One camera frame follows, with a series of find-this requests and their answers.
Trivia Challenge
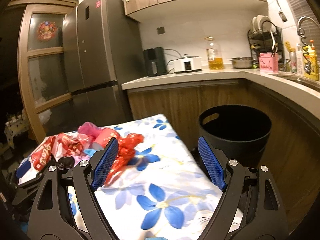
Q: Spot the red paper cup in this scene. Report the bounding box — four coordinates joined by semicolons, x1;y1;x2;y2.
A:
92;128;120;151

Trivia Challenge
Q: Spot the red plastic bag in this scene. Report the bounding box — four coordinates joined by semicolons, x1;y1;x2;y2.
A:
104;132;144;186

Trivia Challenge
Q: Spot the pink plastic bag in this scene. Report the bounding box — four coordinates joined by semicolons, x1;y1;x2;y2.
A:
78;122;103;140

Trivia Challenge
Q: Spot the black trash bin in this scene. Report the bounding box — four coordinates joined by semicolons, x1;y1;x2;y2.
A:
199;105;272;168

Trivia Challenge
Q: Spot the red white wrapper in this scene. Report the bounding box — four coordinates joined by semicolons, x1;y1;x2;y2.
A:
29;133;91;171

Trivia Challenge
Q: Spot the floral blue white cloth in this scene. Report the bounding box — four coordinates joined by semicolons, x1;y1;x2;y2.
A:
18;114;222;239

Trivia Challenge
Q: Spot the wooden lower cabinet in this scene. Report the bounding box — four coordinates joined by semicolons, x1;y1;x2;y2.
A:
127;79;319;231

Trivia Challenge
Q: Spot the wooden glass door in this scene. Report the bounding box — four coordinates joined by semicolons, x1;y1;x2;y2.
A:
17;0;77;143

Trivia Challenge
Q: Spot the cooking oil bottle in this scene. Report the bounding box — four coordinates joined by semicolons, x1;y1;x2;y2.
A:
205;36;224;70

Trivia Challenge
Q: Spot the white rice cooker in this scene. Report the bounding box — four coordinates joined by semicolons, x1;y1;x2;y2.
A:
173;56;202;73

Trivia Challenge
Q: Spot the steel bowl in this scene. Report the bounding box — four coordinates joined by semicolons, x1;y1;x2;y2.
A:
231;57;253;69

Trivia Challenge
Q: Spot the pink utensil holder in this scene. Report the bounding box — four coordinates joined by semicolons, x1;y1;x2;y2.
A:
258;53;279;73

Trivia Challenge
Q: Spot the black air fryer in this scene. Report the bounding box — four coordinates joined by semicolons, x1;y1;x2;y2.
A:
143;47;167;77

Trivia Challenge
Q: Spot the grey refrigerator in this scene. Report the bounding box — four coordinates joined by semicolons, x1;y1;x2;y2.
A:
62;0;146;126

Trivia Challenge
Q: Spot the steel sink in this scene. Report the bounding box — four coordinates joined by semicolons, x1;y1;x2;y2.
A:
275;74;320;92

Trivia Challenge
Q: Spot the green beer can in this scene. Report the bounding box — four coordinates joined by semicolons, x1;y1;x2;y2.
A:
289;51;297;74

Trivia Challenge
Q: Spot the chrome sink faucet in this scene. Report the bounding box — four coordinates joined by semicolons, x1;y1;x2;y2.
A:
297;16;320;75

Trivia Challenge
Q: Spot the black dish rack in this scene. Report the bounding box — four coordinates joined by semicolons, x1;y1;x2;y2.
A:
247;15;285;64

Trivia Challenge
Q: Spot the white bottle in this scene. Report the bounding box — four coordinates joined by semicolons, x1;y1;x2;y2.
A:
296;43;304;76

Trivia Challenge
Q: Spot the yellow detergent bottle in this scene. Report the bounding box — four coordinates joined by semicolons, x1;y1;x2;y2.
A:
303;40;319;81

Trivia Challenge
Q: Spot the hanging spatula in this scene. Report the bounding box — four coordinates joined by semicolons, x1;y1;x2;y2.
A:
276;0;287;22

